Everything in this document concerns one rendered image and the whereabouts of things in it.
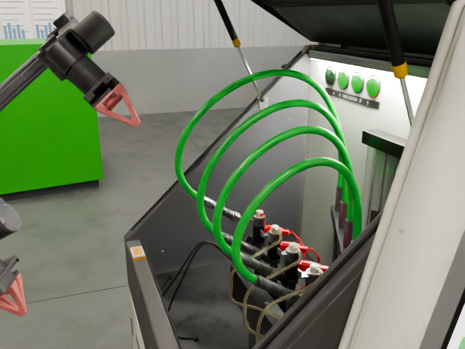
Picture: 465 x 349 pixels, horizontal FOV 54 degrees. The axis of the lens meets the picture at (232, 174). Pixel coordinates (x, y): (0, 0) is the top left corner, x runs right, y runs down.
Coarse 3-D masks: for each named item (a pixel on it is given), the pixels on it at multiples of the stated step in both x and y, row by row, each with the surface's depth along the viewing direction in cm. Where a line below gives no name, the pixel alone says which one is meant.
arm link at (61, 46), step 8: (72, 32) 84; (56, 40) 85; (64, 40) 83; (80, 40) 84; (48, 48) 82; (56, 48) 82; (64, 48) 82; (72, 48) 83; (88, 48) 86; (48, 56) 83; (56, 56) 82; (64, 56) 82; (72, 56) 83; (80, 56) 83; (56, 64) 83; (64, 64) 83; (72, 64) 83; (64, 72) 84
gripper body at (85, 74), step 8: (80, 64) 83; (88, 64) 84; (96, 64) 85; (72, 72) 83; (80, 72) 83; (88, 72) 83; (96, 72) 84; (104, 72) 86; (72, 80) 84; (80, 80) 83; (88, 80) 83; (96, 80) 84; (104, 80) 82; (112, 80) 84; (80, 88) 84; (88, 88) 84; (96, 88) 82; (104, 88) 86; (88, 96) 81
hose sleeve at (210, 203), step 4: (204, 196) 94; (204, 200) 93; (208, 200) 93; (212, 200) 94; (204, 204) 93; (208, 204) 94; (212, 204) 94; (212, 208) 94; (224, 208) 95; (228, 208) 97; (224, 212) 95; (228, 212) 96; (232, 212) 96; (224, 216) 97; (228, 216) 96; (232, 216) 96
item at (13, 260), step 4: (12, 256) 89; (16, 256) 88; (0, 260) 84; (4, 260) 89; (8, 260) 87; (12, 260) 87; (16, 260) 89; (0, 264) 84; (4, 264) 85; (8, 264) 85; (12, 264) 87; (0, 268) 83; (4, 268) 84; (8, 268) 85; (0, 272) 83; (4, 272) 83; (0, 276) 81
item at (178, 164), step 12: (264, 72) 89; (276, 72) 90; (288, 72) 90; (240, 84) 88; (312, 84) 93; (216, 96) 87; (324, 96) 95; (204, 108) 87; (192, 120) 87; (180, 144) 88; (180, 156) 88; (180, 168) 89; (180, 180) 90; (192, 192) 92
